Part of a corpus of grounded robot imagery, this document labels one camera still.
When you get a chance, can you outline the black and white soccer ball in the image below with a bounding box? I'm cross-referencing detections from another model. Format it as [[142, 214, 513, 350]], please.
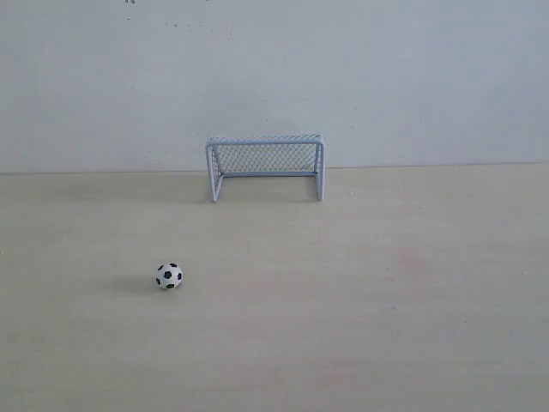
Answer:
[[155, 262, 184, 290]]

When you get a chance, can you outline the white miniature soccer goal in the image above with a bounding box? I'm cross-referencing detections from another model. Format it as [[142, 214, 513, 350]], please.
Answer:
[[205, 133, 326, 203]]

